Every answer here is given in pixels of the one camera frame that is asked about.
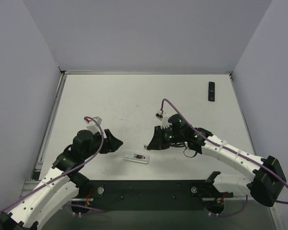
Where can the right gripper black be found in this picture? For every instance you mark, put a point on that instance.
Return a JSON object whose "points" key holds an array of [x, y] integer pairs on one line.
{"points": [[160, 137]]}

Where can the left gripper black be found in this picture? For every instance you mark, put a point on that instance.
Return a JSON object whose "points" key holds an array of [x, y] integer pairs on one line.
{"points": [[105, 142]]}

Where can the black remote control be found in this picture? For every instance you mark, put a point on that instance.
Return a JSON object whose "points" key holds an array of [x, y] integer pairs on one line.
{"points": [[211, 91]]}

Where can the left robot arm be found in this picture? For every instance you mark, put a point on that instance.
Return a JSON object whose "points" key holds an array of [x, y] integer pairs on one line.
{"points": [[61, 183]]}

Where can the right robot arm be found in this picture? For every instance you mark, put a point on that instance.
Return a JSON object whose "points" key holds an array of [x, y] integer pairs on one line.
{"points": [[261, 178]]}

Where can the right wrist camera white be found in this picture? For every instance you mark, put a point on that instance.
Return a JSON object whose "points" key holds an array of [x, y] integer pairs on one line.
{"points": [[163, 117]]}

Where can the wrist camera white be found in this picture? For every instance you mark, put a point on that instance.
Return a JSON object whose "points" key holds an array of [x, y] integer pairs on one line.
{"points": [[91, 125], [163, 117]]}

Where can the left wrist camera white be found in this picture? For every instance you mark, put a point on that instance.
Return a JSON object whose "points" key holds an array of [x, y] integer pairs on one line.
{"points": [[91, 125]]}

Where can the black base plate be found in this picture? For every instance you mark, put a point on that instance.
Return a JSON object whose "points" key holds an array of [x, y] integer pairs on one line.
{"points": [[148, 195]]}

